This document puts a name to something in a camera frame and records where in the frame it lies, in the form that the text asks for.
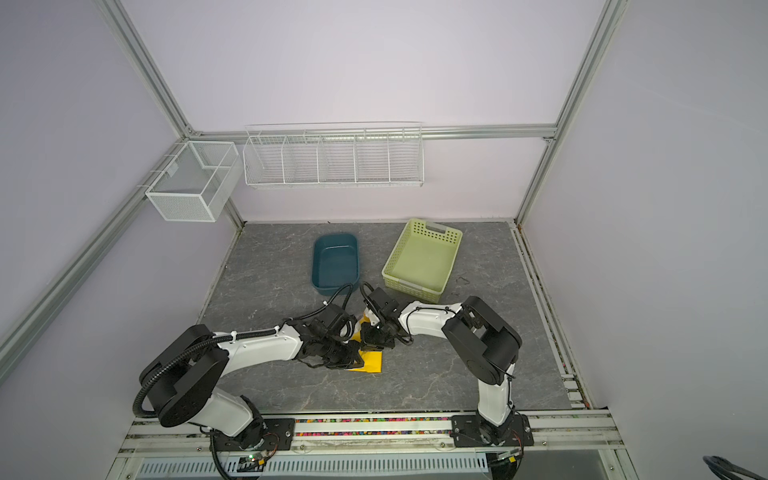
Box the yellow paper napkin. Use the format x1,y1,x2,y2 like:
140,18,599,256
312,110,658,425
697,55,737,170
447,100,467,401
350,310,383,374

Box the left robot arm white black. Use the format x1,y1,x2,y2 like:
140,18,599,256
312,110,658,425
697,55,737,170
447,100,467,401
132,299,364,450

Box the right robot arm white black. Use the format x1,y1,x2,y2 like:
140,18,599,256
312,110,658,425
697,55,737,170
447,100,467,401
360,282,528,449

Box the dark teal plastic tub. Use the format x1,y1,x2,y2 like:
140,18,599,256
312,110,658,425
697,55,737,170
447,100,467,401
311,233,361,296

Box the light green perforated basket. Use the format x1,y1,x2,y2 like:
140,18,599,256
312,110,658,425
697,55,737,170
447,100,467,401
382,218,463,304

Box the white vent grille strip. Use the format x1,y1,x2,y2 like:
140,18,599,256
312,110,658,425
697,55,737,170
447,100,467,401
135,452,490,479

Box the white mesh box basket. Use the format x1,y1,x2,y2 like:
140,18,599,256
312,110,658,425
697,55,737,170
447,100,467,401
146,141,244,223

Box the white wire shelf rack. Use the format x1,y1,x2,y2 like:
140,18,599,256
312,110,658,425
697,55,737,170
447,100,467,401
243,121,425,188

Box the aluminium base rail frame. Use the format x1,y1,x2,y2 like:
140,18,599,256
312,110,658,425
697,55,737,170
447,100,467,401
108,410,637,479

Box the black cable bottom right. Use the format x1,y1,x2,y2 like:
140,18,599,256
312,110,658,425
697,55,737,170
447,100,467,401
703,455,766,480

